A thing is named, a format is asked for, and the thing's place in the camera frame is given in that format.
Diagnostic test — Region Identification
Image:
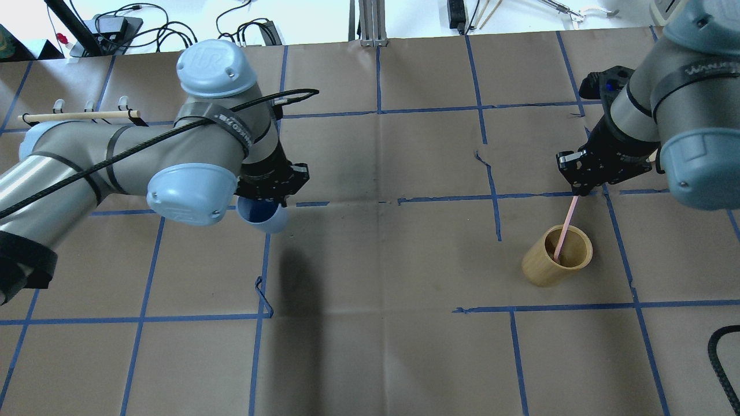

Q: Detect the black wire mug rack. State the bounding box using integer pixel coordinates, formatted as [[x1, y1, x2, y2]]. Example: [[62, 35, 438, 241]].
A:
[[17, 95, 150, 127]]

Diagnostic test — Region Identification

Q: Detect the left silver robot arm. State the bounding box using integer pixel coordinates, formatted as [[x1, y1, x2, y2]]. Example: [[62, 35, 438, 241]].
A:
[[1, 39, 318, 303]]

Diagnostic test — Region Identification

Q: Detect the aluminium frame post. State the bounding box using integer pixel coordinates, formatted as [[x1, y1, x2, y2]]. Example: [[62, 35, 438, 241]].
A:
[[348, 1, 389, 47]]

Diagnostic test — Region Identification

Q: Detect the bamboo chopstick holder cup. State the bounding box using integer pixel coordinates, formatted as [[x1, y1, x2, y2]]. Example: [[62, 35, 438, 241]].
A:
[[521, 225, 594, 287]]

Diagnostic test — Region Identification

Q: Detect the black power adapter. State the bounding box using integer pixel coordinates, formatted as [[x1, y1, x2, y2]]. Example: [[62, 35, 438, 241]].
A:
[[446, 0, 468, 35]]

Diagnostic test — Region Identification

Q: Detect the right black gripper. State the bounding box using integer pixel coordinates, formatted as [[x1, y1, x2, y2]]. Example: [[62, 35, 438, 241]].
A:
[[557, 66, 658, 196]]

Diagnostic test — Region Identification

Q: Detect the light blue plastic cup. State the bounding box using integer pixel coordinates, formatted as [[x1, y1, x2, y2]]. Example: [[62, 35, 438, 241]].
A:
[[236, 196, 288, 234]]

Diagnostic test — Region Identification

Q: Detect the pink chopstick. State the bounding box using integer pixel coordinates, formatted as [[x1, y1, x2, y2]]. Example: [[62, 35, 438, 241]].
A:
[[553, 195, 579, 263]]

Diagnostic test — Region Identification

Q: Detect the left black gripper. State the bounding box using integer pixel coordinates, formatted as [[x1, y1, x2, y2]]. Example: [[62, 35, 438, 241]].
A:
[[236, 139, 310, 206]]

